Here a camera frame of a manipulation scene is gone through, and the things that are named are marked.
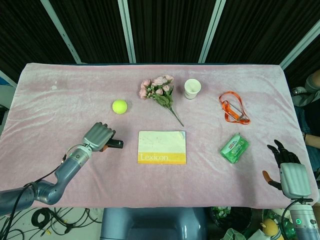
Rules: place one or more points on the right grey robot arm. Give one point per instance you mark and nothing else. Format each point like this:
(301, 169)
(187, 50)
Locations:
(300, 217)

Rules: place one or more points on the pink artificial rose bouquet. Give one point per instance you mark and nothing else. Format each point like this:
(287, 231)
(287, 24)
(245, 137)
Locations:
(158, 91)

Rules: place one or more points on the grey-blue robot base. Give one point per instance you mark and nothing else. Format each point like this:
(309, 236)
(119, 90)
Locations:
(153, 223)

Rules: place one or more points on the yellow-green tennis ball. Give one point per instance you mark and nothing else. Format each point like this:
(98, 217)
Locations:
(119, 106)

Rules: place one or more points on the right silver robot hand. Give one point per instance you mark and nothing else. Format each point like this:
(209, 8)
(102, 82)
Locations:
(293, 179)

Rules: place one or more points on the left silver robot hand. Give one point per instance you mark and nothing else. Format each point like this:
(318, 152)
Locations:
(98, 137)

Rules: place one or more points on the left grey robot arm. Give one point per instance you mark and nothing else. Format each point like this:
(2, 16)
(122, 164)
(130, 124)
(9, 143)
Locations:
(47, 178)

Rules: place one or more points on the yellow white Lexicon book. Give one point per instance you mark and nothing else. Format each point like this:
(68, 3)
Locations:
(162, 147)

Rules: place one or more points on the yellow plush toy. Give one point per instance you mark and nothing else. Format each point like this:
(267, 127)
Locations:
(270, 226)

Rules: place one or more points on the green wet wipes pack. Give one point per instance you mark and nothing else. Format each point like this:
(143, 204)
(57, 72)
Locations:
(234, 148)

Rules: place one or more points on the small black handheld object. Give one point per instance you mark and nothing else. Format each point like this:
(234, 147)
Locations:
(115, 143)

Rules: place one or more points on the white paper cup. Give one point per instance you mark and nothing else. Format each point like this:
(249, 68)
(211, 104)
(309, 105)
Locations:
(192, 89)

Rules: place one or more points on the pink velvet table cloth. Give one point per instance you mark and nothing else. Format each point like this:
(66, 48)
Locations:
(160, 130)

